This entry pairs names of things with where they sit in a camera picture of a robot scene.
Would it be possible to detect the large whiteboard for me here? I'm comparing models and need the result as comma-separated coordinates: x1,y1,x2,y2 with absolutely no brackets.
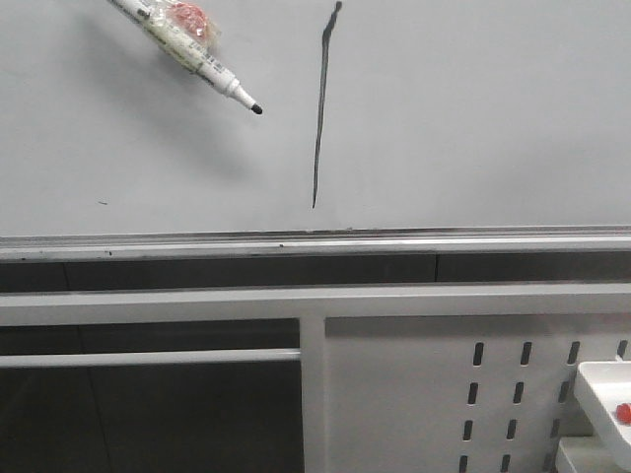
1,1,630,246

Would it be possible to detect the small red object in bin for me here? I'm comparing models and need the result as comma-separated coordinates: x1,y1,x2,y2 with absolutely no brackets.
614,403,631,426

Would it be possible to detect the white whiteboard marker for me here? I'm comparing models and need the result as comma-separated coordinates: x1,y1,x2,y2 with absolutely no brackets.
110,1,262,115

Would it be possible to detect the red round magnet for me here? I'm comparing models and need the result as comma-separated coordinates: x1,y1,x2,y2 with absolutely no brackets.
168,2,209,39

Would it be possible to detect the white metal pegboard rack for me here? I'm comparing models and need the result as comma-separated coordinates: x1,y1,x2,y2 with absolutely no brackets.
1,283,630,472

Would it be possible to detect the white plastic bin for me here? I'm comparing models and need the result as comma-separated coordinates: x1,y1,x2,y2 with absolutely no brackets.
555,437,622,473
574,361,630,472

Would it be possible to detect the lower white plastic bin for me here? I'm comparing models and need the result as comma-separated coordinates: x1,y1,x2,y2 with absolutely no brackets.
555,437,622,473

